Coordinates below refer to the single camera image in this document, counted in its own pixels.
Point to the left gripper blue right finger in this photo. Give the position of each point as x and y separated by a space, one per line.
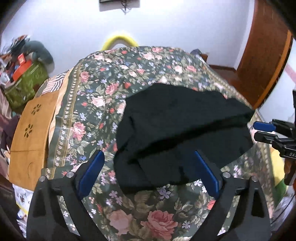
209 174

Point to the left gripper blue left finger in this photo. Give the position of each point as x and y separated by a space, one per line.
88 172

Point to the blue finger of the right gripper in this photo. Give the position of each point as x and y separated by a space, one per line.
263 126

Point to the black elephant print t-shirt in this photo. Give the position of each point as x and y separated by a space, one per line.
162 127

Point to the white sliding wardrobe door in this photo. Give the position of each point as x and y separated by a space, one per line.
279 104

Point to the bamboo lap desk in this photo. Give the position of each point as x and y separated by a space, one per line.
29 148

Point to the floral green bed quilt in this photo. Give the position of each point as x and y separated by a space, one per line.
89 114

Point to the brown wooden door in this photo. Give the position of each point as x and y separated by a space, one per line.
265 53

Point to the striped pillow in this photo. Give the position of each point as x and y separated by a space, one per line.
54 83

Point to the green fabric storage bin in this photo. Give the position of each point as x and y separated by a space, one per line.
26 87

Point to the orange red box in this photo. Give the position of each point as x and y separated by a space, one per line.
24 65

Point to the yellow foam bed rail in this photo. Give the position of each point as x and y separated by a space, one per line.
119 39

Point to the small black wall monitor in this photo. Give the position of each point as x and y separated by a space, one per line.
107 1

